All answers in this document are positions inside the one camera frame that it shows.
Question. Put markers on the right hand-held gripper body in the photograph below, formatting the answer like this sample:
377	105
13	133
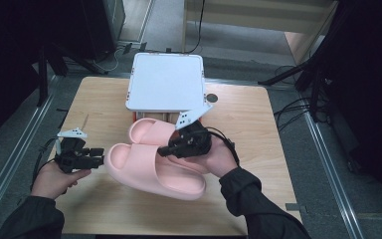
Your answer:
194	142

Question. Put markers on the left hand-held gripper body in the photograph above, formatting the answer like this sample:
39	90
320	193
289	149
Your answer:
71	154

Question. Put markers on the pink slide slipper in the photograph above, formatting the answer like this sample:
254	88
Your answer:
146	169
146	129

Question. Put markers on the white shoe rack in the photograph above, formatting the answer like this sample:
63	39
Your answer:
165	83

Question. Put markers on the person's left hand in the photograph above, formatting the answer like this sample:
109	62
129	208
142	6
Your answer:
53	181

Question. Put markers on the person's right hand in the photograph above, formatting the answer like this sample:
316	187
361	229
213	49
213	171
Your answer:
222	159

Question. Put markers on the dark round table grommet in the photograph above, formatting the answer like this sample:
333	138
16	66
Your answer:
212	98

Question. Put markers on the black metal stand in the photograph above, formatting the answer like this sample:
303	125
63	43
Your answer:
315	96
42	76

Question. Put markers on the black tape strip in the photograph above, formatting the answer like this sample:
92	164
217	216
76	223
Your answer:
295	207

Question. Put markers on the dark cabinet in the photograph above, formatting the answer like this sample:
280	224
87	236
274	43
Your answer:
107	26

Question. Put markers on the light wooden cabinet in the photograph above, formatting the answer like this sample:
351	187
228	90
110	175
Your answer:
262	20

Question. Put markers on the metal floor rail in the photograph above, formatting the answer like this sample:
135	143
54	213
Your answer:
16	159
331	166

